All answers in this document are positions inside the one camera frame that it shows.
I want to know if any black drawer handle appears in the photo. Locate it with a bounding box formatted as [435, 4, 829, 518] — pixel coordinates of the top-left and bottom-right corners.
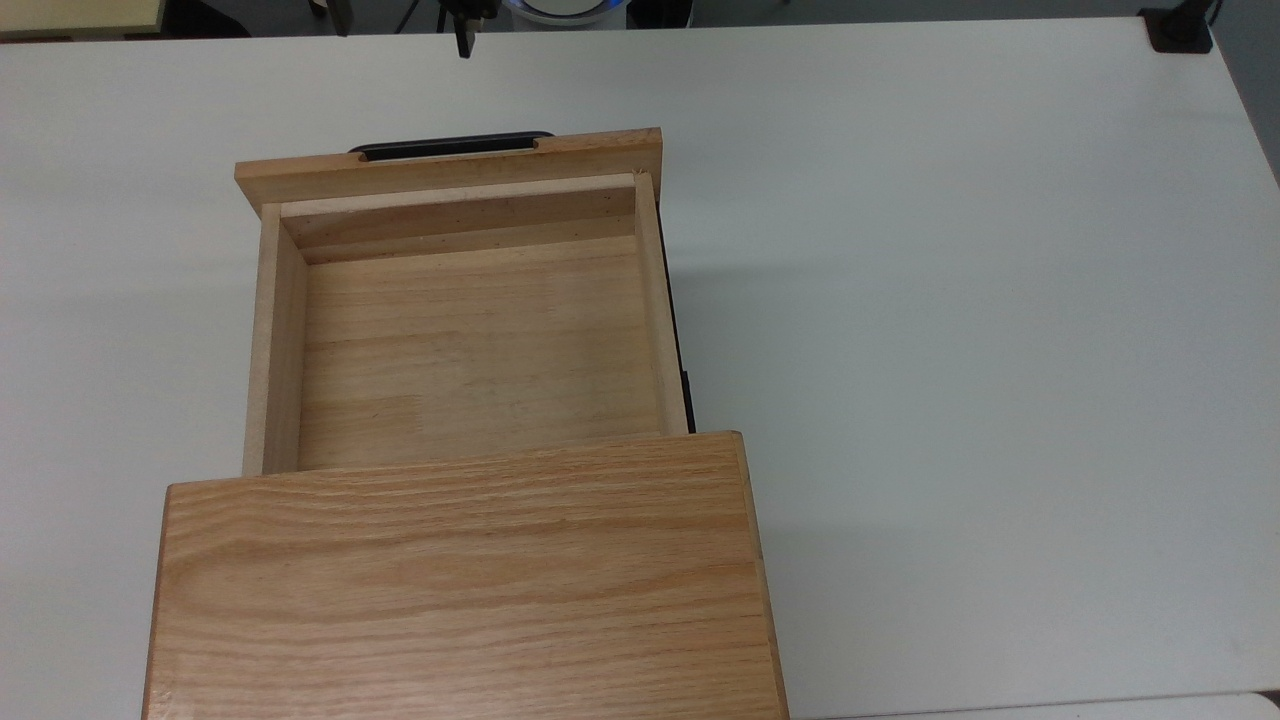
[348, 130, 555, 163]

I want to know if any open wooden drawer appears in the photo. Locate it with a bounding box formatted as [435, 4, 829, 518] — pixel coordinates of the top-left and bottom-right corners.
[235, 127, 695, 478]

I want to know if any beige side table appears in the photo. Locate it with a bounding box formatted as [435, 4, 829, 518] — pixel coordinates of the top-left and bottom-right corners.
[0, 0, 169, 40]

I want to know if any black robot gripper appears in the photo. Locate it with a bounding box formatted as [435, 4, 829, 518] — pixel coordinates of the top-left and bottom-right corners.
[436, 0, 500, 59]

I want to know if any white robot base blue ring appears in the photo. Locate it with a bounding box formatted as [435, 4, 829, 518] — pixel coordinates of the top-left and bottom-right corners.
[508, 0, 628, 28]

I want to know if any black table clamp mount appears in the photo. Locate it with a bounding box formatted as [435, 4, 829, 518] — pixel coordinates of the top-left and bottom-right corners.
[1138, 0, 1223, 54]

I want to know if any wooden drawer cabinet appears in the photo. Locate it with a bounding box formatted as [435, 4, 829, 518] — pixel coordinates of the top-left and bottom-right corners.
[141, 431, 791, 720]

